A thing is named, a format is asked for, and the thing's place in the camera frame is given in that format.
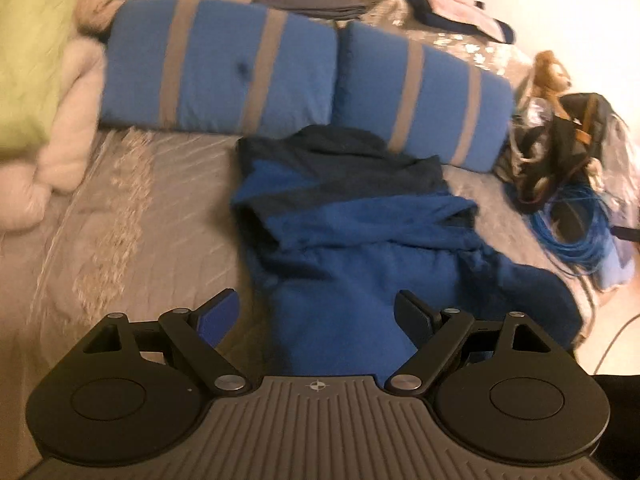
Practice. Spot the blue and navy fleece jacket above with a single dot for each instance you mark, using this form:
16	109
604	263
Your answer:
340	260

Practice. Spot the pink and navy clothes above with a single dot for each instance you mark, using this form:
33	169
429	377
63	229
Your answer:
460	10

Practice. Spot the cream fluffy blanket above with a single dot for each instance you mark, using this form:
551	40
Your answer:
70	110

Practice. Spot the light blue cloth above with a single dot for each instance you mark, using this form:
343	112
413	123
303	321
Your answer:
617	272

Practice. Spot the brown stuffed toy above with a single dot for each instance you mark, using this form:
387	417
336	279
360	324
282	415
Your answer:
547	72

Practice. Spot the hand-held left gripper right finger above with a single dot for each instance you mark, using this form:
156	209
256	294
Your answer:
412	312

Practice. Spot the black bag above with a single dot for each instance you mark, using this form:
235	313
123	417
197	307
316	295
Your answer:
570	132

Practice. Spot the grey patterned blanket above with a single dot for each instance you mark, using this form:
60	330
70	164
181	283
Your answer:
460	47

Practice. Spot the blue grey-striped pillow dark spot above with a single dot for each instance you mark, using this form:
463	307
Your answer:
215	65

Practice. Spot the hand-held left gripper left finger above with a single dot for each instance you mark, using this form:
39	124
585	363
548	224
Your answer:
220	316

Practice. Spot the green pillow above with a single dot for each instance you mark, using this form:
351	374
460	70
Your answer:
30	45

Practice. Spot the grey folded clothes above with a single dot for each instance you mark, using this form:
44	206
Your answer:
305	2

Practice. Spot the clear plastic bag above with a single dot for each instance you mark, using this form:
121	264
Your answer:
624	150

